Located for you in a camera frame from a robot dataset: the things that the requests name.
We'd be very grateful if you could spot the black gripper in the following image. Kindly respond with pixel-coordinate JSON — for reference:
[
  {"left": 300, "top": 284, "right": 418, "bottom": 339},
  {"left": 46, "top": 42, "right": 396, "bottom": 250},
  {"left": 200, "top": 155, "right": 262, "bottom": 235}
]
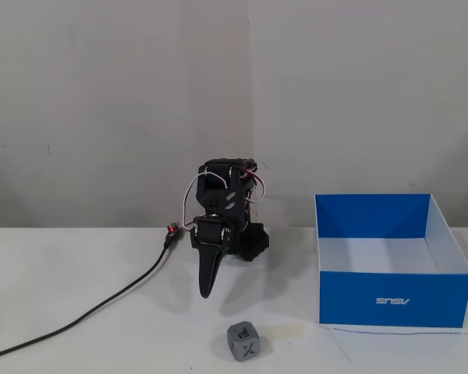
[{"left": 190, "top": 214, "right": 234, "bottom": 300}]

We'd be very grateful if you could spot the white red servo wire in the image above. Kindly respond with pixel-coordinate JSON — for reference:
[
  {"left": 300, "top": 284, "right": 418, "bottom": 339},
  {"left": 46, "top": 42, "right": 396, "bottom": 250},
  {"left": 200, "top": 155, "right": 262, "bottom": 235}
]
[{"left": 239, "top": 164, "right": 269, "bottom": 204}]

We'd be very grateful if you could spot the clear tape strip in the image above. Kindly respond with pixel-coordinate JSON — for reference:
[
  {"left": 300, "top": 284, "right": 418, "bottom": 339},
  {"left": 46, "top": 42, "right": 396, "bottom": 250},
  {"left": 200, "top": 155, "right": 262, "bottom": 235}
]
[{"left": 257, "top": 323, "right": 305, "bottom": 340}]

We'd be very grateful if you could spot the blue and white cardboard box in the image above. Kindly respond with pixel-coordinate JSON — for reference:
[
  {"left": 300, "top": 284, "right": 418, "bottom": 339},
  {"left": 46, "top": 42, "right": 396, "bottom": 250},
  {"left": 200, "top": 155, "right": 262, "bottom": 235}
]
[{"left": 314, "top": 193, "right": 468, "bottom": 335}]

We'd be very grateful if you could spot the white red board wire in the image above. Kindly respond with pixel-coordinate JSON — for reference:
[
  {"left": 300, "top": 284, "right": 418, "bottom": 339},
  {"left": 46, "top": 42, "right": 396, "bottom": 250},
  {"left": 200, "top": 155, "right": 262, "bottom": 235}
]
[{"left": 180, "top": 173, "right": 206, "bottom": 231}]

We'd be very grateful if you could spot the black power cable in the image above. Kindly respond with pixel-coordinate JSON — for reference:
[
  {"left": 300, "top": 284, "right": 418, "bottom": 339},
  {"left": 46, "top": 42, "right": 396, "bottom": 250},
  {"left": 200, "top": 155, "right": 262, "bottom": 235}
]
[{"left": 0, "top": 235, "right": 173, "bottom": 362}]

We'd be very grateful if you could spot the gray lettered block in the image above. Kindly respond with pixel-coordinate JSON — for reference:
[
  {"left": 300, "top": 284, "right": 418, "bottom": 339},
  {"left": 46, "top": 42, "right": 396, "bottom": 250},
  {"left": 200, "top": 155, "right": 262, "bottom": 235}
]
[{"left": 226, "top": 321, "right": 261, "bottom": 363}]

